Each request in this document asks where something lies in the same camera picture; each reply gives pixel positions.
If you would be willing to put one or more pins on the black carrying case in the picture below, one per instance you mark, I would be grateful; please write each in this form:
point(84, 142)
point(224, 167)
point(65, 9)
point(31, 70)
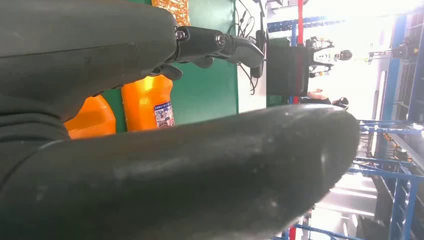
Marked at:
point(285, 71)

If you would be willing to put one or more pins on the black remote controller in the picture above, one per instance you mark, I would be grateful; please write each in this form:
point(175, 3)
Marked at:
point(260, 43)

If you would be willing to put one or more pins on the orange detergent bottle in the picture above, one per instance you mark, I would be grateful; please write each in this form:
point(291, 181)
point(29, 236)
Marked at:
point(142, 102)
point(91, 119)

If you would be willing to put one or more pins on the blue metal frame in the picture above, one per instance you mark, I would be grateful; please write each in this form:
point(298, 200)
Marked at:
point(281, 24)

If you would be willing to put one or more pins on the blue metal shelving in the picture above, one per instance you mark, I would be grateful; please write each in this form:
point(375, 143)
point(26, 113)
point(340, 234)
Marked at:
point(396, 82)

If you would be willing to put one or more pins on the person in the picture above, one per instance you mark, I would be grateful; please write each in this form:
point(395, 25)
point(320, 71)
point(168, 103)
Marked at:
point(318, 96)

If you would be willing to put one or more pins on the green plastic crate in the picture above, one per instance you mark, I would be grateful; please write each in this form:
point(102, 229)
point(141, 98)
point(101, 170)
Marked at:
point(276, 101)

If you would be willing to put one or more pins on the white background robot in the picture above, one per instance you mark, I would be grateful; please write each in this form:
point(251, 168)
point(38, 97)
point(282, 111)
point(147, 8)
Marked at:
point(323, 56)

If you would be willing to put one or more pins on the white table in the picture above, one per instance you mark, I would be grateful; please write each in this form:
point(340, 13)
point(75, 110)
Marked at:
point(245, 99)

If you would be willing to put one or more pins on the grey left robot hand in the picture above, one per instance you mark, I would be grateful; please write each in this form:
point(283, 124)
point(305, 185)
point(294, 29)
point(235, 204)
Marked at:
point(99, 43)

